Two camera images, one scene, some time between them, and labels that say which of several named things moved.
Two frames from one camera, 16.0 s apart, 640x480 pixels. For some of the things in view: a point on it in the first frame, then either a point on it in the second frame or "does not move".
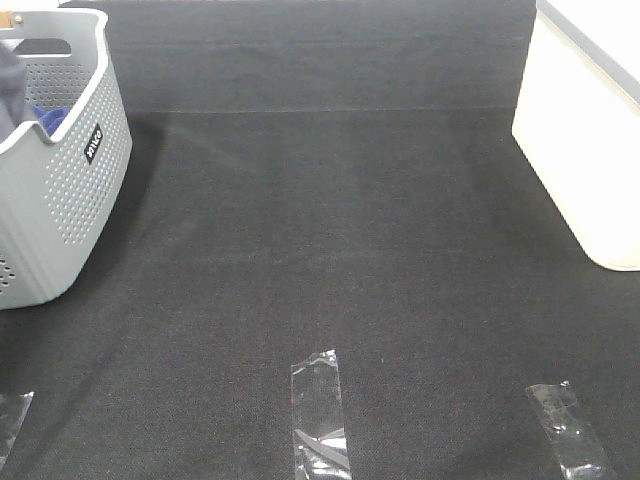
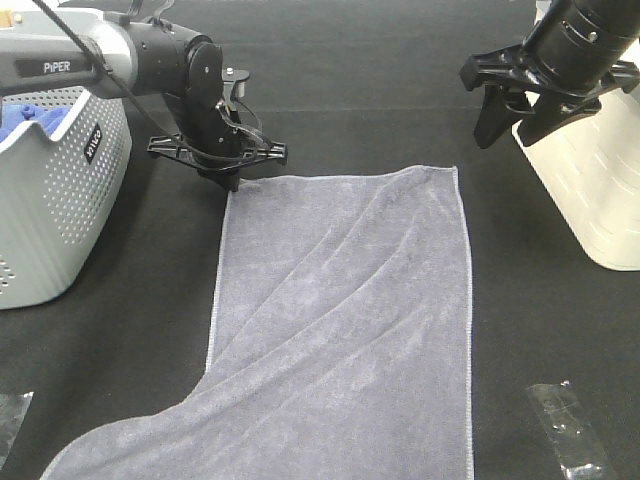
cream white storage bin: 578,118 does not move
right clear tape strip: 578,451 does not move
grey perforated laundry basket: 59,191 does not move
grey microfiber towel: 12,90 → 339,343
